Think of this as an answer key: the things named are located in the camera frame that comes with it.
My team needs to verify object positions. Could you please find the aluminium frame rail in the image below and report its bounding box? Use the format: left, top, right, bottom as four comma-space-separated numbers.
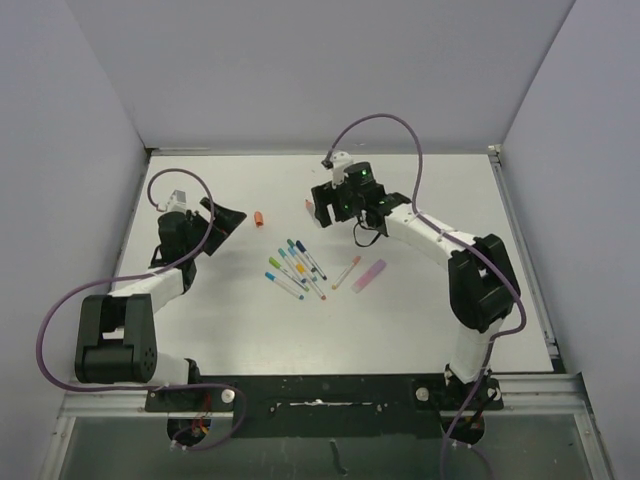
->
41, 375, 614, 479

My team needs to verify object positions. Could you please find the purple cable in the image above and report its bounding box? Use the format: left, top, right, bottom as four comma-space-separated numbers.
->
35, 169, 249, 454
327, 113, 526, 480

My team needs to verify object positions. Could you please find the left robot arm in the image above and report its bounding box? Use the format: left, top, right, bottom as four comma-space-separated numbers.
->
75, 198, 247, 411

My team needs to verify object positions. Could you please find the dark blue pen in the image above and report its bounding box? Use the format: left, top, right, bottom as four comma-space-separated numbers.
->
295, 240, 327, 280

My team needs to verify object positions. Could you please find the light green cap pen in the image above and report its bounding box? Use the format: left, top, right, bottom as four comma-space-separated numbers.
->
268, 257, 309, 292

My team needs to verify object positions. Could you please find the light blue cap pen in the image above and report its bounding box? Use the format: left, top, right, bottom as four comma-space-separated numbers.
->
265, 272, 304, 300

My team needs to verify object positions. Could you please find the yellow cap pen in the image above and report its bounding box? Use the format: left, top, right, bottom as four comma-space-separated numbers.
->
296, 263, 326, 300

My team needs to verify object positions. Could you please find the pink cap pen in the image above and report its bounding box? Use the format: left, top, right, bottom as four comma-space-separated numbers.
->
331, 256, 361, 290

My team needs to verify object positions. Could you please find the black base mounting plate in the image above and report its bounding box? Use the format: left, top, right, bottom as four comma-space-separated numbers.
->
145, 374, 504, 445

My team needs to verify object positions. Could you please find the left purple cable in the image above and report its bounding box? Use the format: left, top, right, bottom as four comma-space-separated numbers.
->
35, 169, 249, 454

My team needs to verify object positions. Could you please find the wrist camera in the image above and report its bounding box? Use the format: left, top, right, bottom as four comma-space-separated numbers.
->
321, 150, 353, 188
156, 190, 187, 214

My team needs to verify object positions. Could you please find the orange highlighter body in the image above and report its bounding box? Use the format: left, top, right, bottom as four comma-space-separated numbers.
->
305, 199, 316, 221

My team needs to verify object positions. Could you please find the right side aluminium rail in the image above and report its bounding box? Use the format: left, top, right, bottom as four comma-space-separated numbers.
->
487, 144, 561, 360

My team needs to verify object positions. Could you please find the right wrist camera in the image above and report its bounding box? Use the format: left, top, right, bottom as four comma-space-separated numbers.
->
321, 150, 353, 188

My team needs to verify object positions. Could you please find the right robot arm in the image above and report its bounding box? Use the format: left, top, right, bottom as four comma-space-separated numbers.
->
311, 152, 520, 409

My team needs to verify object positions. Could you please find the teal cap pen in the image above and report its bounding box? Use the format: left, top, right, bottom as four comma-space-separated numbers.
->
278, 248, 303, 277

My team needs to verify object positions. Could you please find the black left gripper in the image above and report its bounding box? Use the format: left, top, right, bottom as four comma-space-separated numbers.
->
184, 199, 245, 258

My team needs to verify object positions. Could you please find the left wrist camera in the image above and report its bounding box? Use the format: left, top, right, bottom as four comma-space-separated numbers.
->
156, 190, 187, 214

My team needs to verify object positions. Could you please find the dark green pen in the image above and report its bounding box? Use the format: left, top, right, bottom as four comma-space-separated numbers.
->
287, 239, 316, 274

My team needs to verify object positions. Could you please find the orange highlighter cap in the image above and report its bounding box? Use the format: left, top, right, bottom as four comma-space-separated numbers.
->
254, 211, 264, 228

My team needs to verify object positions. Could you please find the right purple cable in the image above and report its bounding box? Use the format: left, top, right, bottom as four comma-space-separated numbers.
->
327, 113, 526, 480

